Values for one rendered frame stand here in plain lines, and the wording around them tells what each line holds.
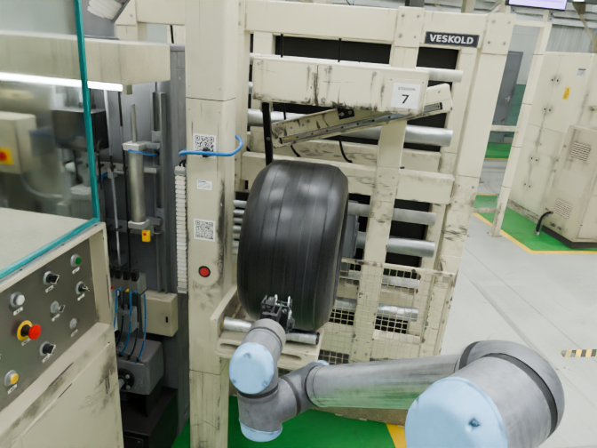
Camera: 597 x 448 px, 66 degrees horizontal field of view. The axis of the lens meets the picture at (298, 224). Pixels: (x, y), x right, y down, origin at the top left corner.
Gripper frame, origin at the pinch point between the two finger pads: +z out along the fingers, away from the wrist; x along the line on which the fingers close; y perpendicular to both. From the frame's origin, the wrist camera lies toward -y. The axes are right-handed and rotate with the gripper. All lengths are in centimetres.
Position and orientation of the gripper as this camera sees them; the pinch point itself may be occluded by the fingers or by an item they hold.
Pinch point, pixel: (282, 308)
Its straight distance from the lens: 130.5
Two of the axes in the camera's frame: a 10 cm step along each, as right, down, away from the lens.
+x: -9.8, -1.3, 1.4
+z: 1.6, -2.3, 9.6
